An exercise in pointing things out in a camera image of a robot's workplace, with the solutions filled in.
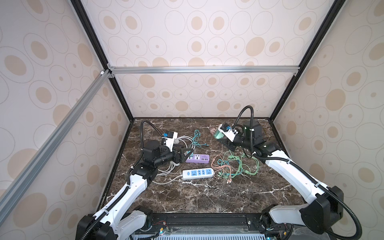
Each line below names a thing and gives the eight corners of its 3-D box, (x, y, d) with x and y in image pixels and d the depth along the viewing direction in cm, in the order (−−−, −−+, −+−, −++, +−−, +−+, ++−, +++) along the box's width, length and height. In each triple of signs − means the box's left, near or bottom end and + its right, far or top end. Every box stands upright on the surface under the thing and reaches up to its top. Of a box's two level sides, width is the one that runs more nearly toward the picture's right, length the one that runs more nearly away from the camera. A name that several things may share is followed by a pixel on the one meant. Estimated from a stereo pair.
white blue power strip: (182, 179, 90) (182, 177, 88) (182, 172, 93) (182, 170, 90) (213, 177, 91) (214, 174, 89) (212, 170, 94) (213, 167, 91)
